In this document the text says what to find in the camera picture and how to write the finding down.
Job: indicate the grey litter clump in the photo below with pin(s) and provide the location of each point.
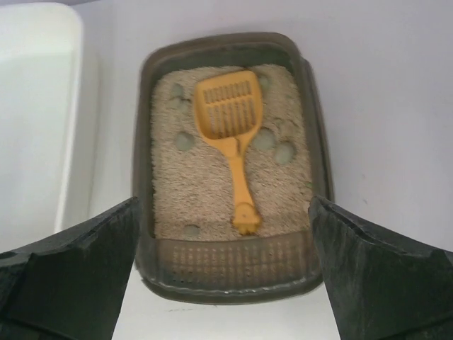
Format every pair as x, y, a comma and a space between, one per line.
264, 82
264, 139
284, 153
192, 231
177, 91
184, 141

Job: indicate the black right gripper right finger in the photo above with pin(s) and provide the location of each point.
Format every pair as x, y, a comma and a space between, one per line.
381, 284

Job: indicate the white plastic bin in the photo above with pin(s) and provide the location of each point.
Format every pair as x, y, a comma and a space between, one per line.
40, 80

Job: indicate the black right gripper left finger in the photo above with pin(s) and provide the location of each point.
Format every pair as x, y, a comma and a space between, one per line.
71, 285

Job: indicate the yellow litter scoop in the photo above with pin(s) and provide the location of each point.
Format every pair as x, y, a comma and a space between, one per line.
228, 112

